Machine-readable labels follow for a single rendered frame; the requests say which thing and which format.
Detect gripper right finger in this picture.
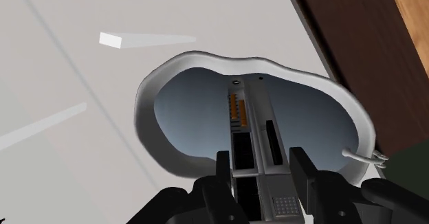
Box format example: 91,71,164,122
289,146,429,224

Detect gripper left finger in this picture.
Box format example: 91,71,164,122
126,150,250,224

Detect grey remote control orange buttons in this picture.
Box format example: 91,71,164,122
227,75,307,224

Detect silver tap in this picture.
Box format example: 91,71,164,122
342,147,390,170

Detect dark brown wooden cabinet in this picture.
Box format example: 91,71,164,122
280,0,429,158

